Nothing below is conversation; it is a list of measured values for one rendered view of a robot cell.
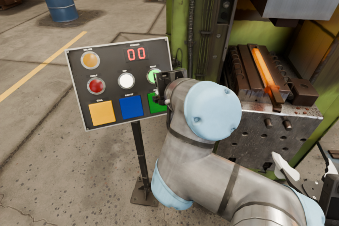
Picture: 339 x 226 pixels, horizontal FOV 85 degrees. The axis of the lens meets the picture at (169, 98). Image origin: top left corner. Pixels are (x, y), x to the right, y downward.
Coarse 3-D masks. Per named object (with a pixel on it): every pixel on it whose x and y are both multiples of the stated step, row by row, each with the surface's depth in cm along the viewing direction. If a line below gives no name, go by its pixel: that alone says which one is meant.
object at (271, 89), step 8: (256, 48) 101; (256, 56) 94; (264, 64) 88; (264, 72) 83; (272, 80) 78; (272, 88) 74; (272, 96) 73; (280, 96) 70; (272, 104) 71; (280, 104) 70
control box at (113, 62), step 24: (72, 48) 59; (96, 48) 60; (120, 48) 62; (144, 48) 64; (168, 48) 66; (72, 72) 60; (96, 72) 61; (120, 72) 63; (144, 72) 65; (96, 96) 63; (120, 96) 65; (144, 96) 67; (120, 120) 66
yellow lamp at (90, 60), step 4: (84, 56) 59; (88, 56) 60; (92, 56) 60; (84, 60) 60; (88, 60) 60; (92, 60) 60; (96, 60) 61; (84, 64) 60; (88, 64) 60; (92, 64) 60; (96, 64) 61
